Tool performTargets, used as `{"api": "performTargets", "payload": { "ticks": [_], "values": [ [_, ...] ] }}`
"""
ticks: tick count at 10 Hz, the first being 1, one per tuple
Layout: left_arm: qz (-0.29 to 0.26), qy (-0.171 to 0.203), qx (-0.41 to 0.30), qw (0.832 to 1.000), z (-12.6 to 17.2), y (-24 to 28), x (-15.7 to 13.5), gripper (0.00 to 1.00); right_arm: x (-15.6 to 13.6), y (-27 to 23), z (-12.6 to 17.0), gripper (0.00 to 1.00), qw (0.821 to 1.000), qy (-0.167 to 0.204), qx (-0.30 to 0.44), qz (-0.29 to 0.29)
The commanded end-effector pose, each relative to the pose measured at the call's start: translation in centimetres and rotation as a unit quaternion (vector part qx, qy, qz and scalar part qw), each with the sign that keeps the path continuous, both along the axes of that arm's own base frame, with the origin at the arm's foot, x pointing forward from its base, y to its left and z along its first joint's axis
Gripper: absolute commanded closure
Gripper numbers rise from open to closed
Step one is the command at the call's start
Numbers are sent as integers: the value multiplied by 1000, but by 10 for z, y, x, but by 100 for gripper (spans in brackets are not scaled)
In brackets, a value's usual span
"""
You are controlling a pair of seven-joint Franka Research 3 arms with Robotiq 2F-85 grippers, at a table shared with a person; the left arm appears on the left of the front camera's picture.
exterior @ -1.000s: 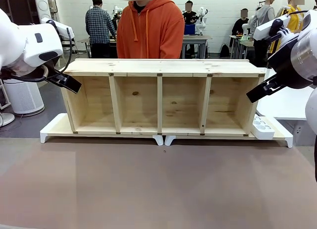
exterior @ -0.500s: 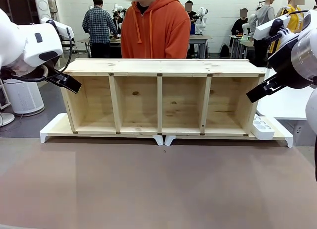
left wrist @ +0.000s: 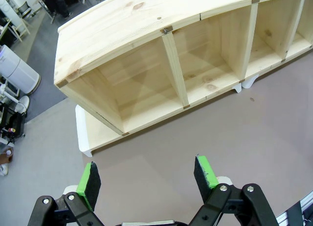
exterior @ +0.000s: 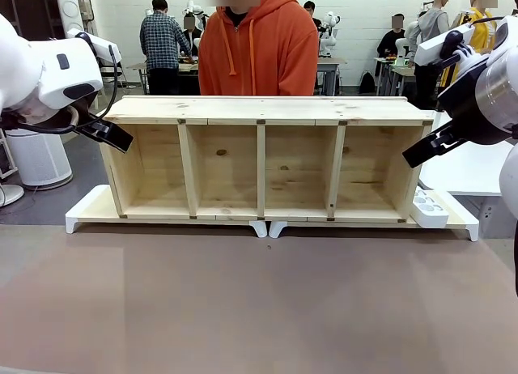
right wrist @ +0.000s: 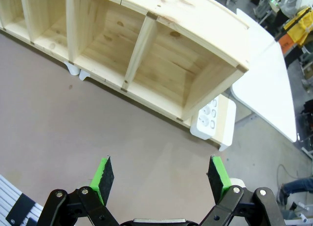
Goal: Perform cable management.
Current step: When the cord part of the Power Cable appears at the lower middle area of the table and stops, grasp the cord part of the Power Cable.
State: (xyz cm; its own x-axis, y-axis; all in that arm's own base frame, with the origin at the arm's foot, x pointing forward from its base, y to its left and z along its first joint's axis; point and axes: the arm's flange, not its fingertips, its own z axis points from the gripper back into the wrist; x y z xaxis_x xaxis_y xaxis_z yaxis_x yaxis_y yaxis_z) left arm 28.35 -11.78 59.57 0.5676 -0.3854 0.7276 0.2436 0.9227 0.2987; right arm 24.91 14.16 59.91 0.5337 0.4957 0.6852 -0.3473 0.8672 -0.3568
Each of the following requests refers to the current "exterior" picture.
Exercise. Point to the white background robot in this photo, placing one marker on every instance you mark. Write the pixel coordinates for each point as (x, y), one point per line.
(194, 11)
(329, 32)

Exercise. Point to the white cylindrical air purifier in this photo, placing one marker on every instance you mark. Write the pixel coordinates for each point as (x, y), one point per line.
(38, 159)

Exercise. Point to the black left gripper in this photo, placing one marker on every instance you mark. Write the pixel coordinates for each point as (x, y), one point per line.
(85, 113)

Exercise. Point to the white power strip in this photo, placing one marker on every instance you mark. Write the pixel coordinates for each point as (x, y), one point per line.
(431, 218)

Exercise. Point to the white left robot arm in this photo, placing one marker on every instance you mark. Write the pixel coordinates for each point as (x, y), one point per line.
(24, 66)

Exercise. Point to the person in orange hoodie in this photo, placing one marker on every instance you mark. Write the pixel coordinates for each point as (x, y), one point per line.
(259, 46)

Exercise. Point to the person in black sweater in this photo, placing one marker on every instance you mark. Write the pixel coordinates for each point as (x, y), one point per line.
(390, 42)

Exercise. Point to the white standing air conditioner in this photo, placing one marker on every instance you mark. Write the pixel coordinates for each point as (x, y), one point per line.
(70, 9)

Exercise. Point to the pine wood four-compartment shelf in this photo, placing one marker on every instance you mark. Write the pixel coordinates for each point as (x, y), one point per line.
(259, 107)

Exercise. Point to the seated person in dark clothes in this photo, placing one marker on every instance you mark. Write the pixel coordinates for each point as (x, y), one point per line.
(190, 36)

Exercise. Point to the white fan base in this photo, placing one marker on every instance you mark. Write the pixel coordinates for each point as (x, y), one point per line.
(10, 194)

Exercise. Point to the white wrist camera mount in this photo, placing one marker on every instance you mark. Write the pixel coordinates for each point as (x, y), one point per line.
(433, 50)
(103, 46)

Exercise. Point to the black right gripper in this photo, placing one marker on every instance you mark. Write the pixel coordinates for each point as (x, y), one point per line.
(465, 107)

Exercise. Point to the black backpack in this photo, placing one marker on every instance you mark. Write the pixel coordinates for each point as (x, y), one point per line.
(367, 83)

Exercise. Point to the mannequin in yellow jacket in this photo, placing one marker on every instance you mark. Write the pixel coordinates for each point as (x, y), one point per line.
(483, 30)

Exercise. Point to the mannequin in grey hoodie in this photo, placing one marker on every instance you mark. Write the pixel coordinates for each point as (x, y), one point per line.
(433, 26)

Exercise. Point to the black-haired person behind hoodie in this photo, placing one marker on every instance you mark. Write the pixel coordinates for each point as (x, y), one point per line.
(311, 9)

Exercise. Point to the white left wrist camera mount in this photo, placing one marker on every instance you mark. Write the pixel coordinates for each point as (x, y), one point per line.
(103, 46)

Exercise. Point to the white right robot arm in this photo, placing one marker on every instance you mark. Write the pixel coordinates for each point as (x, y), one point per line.
(499, 90)

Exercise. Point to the white wood-topped riser stand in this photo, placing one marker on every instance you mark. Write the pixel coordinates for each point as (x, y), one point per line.
(87, 212)
(461, 222)

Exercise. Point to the grey background table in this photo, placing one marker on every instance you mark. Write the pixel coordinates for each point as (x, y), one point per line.
(332, 66)

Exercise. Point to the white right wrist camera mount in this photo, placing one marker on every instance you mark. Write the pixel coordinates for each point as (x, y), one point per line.
(433, 50)

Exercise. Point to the person in plaid shirt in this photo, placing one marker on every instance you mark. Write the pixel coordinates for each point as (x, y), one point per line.
(162, 38)

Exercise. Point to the white side table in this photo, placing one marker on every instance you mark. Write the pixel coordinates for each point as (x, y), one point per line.
(465, 167)

